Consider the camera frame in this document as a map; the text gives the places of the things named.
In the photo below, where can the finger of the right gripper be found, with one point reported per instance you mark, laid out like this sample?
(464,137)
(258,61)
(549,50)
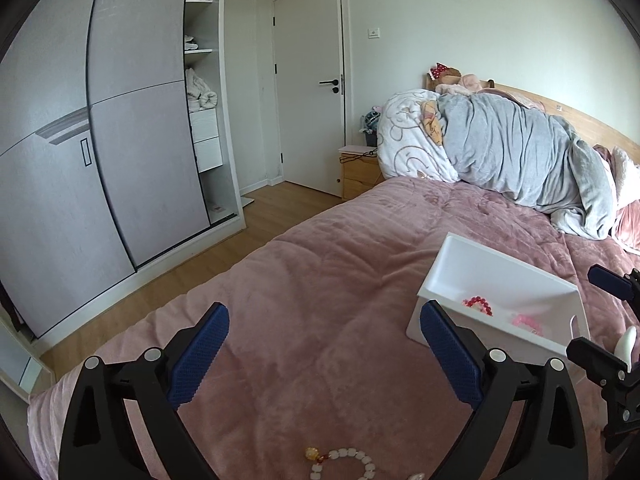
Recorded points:
(619,389)
(624,287)

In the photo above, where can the white drawer unit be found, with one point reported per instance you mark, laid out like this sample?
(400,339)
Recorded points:
(205,136)

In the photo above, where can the white wall switch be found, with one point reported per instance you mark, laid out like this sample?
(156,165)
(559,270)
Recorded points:
(373,33)

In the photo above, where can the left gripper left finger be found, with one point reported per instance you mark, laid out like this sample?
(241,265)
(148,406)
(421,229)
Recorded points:
(98,441)

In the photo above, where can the white patterned pillow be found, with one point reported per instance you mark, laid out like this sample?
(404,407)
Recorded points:
(410,141)

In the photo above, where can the black door handle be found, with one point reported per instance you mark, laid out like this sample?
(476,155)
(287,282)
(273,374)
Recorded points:
(334,84)

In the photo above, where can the wooden bedside table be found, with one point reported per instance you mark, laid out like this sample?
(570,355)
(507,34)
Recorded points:
(360,170)

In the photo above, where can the plush toy with red bow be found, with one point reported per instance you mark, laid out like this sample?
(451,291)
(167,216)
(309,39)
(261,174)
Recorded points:
(445,79)

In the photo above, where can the wooden headboard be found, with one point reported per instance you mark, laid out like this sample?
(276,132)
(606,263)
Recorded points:
(588,128)

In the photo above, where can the pink plush bed blanket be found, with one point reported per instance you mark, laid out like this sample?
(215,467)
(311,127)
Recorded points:
(317,353)

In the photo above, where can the grey sliding wardrobe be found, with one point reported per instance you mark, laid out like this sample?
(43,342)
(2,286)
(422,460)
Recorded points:
(100,190)

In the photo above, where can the white bedroom door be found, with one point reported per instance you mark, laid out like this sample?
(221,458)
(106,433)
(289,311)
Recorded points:
(309,47)

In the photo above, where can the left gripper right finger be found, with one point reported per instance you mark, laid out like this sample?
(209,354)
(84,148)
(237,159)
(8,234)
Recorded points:
(549,441)

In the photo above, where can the white plastic storage box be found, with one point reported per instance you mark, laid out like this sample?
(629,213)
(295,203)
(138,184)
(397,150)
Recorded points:
(529,313)

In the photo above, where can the folded white towels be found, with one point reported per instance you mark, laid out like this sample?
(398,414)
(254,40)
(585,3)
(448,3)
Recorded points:
(198,93)

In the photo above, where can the grey crumpled duvet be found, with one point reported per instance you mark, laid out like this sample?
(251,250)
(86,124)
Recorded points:
(532,158)

